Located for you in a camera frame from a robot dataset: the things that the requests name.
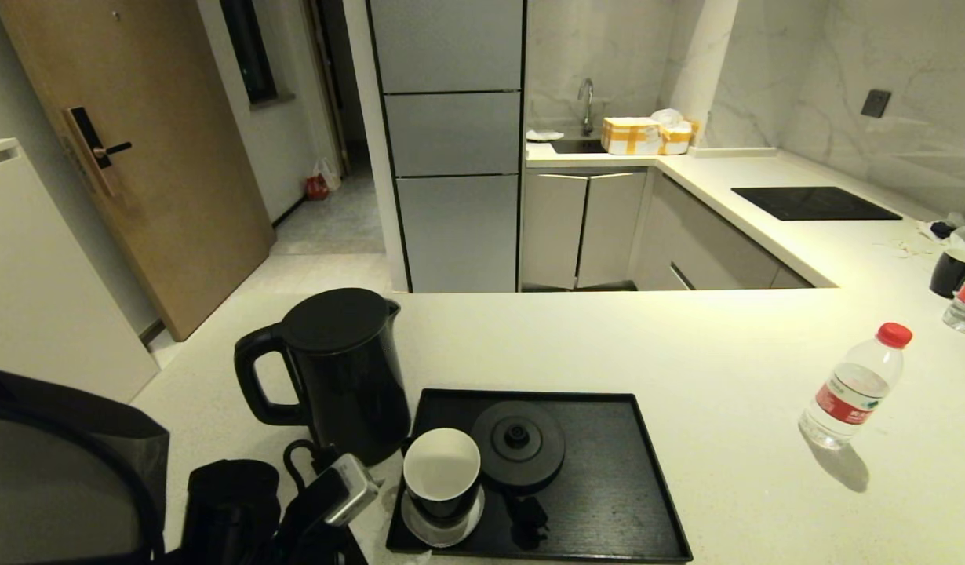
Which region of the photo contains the black cup white inside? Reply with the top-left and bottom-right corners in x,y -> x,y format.
402,428 -> 483,528
930,247 -> 965,299

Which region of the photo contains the black electric kettle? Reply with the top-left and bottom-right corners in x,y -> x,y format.
233,287 -> 412,468

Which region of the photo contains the black round kettle base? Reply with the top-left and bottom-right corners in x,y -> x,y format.
472,401 -> 567,495

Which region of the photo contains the white saucer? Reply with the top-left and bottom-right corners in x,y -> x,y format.
400,483 -> 486,549

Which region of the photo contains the black rectangular tray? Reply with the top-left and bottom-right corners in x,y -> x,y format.
385,388 -> 694,564

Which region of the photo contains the white cabinet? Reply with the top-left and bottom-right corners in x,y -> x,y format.
0,138 -> 162,406

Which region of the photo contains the grey cabinet door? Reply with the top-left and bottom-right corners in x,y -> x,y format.
521,173 -> 589,290
577,173 -> 648,290

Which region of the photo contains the wooden door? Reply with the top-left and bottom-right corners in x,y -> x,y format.
0,0 -> 277,342

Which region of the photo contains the tall grey refrigerator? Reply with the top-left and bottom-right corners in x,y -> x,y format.
365,0 -> 528,293

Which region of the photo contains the grey drawer cabinet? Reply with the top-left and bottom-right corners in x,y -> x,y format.
632,173 -> 814,291

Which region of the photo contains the dark window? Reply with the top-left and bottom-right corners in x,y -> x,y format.
220,0 -> 281,106

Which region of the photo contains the small cardboard box yellow tape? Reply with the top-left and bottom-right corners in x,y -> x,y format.
657,119 -> 698,155

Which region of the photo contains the black induction cooktop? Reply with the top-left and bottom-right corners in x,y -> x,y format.
731,186 -> 905,221

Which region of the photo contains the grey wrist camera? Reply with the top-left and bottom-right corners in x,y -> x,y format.
324,453 -> 381,527

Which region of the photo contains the black door lock handle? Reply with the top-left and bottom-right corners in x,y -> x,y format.
63,106 -> 133,198

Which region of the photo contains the thin white cable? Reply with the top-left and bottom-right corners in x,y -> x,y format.
872,233 -> 936,259

